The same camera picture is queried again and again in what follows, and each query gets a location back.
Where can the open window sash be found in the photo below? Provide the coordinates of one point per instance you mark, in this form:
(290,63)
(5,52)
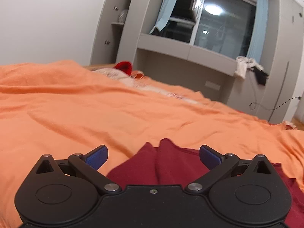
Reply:
(198,2)

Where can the grey window desk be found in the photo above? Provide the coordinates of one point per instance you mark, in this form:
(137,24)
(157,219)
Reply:
(190,53)

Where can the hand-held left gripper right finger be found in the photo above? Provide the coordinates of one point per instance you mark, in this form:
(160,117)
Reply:
(210,158)

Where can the dark red long-sleeve shirt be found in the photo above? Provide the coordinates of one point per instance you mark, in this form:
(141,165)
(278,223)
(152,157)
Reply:
(166,166)

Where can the orange bed blanket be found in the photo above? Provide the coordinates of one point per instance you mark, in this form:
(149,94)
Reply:
(71,111)

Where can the grey closed wardrobe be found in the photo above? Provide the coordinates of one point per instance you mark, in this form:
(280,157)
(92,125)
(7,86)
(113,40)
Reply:
(282,52)

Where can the grey wardrobe door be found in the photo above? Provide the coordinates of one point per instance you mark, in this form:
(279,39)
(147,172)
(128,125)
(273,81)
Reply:
(104,23)

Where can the black garment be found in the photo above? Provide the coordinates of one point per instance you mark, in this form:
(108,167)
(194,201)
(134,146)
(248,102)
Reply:
(261,76)

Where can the white wall socket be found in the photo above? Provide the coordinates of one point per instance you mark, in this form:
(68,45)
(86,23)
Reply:
(212,85)

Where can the red plush item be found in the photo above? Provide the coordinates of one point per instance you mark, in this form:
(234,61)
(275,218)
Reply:
(123,67)

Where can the light blue curtain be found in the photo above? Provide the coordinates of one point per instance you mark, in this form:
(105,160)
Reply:
(258,26)
(167,7)

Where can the large glass window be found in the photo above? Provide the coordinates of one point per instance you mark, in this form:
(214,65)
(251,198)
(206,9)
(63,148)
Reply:
(225,30)

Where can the white garment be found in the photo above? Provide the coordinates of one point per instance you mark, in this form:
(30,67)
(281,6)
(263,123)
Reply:
(241,67)

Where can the grey open wardrobe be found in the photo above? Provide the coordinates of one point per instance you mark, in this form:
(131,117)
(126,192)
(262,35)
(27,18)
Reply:
(129,28)

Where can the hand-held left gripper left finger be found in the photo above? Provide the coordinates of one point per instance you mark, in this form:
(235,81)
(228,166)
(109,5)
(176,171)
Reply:
(97,158)

